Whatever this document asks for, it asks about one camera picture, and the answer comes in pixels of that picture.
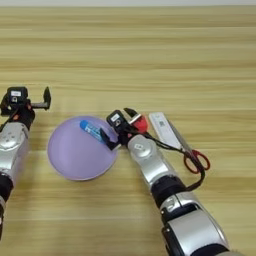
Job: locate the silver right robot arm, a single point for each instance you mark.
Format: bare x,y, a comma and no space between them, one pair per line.
156,166

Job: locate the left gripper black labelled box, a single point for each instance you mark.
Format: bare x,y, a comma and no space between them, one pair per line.
17,95

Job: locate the blue glue stick tube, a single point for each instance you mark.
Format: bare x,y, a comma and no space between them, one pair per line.
91,131

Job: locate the white remote control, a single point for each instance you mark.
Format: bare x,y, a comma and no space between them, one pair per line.
163,128

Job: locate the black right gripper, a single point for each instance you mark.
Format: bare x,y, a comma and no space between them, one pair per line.
126,133

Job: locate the round purple plate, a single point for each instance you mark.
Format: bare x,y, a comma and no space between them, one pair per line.
76,156

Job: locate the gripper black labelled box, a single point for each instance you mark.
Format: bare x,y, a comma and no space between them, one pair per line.
116,119
17,95

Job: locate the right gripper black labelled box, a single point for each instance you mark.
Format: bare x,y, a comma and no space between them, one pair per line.
116,119

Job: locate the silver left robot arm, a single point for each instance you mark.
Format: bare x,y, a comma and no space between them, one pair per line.
11,150

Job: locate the red cube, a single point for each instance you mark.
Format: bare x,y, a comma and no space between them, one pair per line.
142,125

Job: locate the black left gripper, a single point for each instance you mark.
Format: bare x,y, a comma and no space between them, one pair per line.
21,115

